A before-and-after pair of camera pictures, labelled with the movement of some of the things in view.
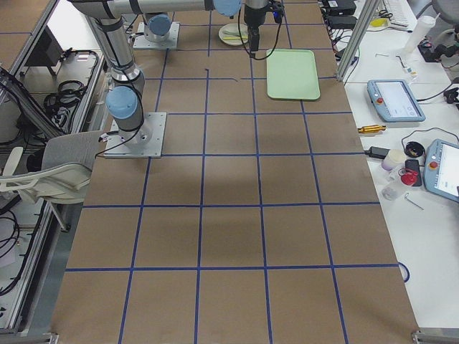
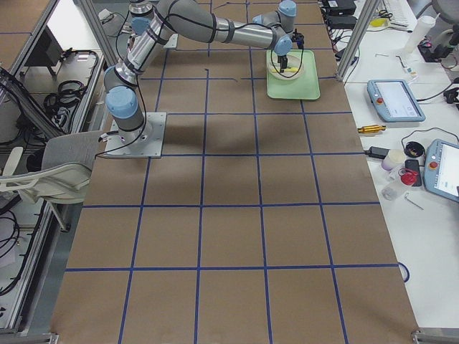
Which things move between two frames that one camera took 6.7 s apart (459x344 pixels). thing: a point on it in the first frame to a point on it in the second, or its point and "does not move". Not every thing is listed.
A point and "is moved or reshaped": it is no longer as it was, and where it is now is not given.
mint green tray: [292, 74] does not move
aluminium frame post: [370, 8] does not move
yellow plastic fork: [235, 38] is moved or reshaped
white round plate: [229, 34] is moved or reshaped
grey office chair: [67, 163] does not move
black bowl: [414, 149] does not move
